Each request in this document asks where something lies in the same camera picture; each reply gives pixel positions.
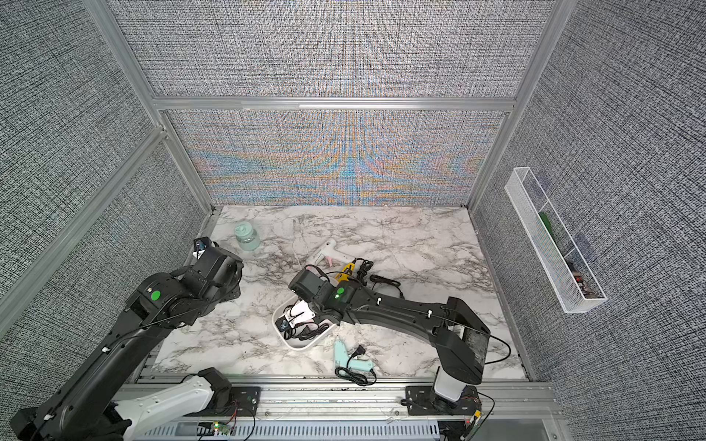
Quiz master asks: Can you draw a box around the white pink glue gun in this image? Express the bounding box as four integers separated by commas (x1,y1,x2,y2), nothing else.
306,238,354,268

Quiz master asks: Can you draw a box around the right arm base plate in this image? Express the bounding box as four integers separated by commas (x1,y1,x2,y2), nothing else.
400,386,483,416

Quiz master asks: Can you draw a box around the yellow black glue gun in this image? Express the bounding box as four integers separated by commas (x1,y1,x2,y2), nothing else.
335,257,374,285

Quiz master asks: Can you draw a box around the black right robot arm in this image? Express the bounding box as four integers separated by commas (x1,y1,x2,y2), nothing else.
289,268,491,409

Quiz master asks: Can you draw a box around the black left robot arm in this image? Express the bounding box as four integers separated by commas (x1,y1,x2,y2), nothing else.
10,246,244,440

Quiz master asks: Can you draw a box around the white storage box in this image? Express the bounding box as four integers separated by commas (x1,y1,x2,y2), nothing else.
271,296,334,351

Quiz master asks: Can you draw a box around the mint lid clear jar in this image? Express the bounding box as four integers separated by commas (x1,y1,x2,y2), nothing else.
233,222,261,252

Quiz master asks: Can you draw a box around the white orange glue gun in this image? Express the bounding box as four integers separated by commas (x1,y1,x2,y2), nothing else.
285,301,315,327

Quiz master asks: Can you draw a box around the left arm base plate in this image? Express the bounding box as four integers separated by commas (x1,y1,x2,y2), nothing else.
189,387,262,416

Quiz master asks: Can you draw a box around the mint green glue gun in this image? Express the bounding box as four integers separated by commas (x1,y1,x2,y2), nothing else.
334,339,378,387

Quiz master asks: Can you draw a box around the green item in basket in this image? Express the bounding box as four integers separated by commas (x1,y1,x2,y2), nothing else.
538,211,559,247

